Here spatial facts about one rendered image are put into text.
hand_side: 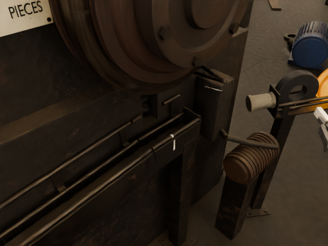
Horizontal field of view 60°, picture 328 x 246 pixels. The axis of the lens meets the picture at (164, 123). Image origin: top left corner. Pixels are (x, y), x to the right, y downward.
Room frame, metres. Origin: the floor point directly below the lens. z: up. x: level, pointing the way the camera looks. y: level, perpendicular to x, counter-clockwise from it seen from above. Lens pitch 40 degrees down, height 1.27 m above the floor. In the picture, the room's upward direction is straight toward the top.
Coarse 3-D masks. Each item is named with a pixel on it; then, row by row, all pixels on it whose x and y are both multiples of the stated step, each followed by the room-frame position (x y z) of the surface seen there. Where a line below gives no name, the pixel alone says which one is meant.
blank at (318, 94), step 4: (324, 72) 0.88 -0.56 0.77; (320, 76) 0.88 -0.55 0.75; (324, 76) 0.87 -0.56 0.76; (320, 80) 0.87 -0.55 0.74; (324, 80) 0.86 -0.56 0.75; (320, 84) 0.86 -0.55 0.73; (324, 84) 0.86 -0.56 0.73; (320, 88) 0.86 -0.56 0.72; (324, 88) 0.86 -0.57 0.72; (320, 92) 0.86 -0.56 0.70; (324, 92) 0.86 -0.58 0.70; (320, 96) 0.86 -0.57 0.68
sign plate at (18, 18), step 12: (0, 0) 0.50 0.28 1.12; (12, 0) 0.52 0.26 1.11; (24, 0) 0.53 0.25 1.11; (36, 0) 0.54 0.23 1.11; (0, 12) 0.50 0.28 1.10; (12, 12) 0.51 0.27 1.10; (24, 12) 0.53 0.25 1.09; (36, 12) 0.54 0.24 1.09; (48, 12) 0.56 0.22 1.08; (0, 24) 0.49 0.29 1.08; (12, 24) 0.51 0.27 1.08; (24, 24) 0.52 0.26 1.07; (36, 24) 0.54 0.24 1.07; (0, 36) 0.49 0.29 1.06
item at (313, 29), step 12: (312, 24) 2.49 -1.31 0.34; (324, 24) 2.55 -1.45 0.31; (300, 36) 2.40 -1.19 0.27; (312, 36) 2.25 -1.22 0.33; (324, 36) 2.31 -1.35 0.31; (300, 48) 2.26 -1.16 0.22; (312, 48) 2.22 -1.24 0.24; (324, 48) 2.18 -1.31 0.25; (288, 60) 2.41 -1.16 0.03; (300, 60) 2.24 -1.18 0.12; (312, 60) 2.20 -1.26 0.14; (324, 60) 2.18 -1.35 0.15
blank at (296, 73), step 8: (296, 72) 0.86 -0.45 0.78; (304, 72) 0.86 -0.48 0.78; (280, 80) 0.86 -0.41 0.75; (288, 80) 0.84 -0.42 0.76; (296, 80) 0.84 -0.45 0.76; (304, 80) 0.84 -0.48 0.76; (312, 80) 0.85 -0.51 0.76; (280, 88) 0.84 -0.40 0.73; (288, 88) 0.84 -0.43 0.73; (304, 88) 0.87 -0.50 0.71; (312, 88) 0.85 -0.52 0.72; (288, 96) 0.84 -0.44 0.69; (296, 96) 0.87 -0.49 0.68; (304, 96) 0.85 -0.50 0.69; (312, 96) 0.85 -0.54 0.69; (296, 104) 0.84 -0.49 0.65
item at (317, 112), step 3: (318, 108) 0.73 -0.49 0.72; (315, 111) 0.73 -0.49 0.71; (318, 111) 0.72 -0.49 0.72; (321, 111) 0.71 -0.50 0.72; (315, 114) 0.73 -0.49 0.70; (318, 114) 0.72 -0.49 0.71; (321, 114) 0.70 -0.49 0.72; (324, 114) 0.70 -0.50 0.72; (324, 117) 0.69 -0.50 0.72; (327, 120) 0.67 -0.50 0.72
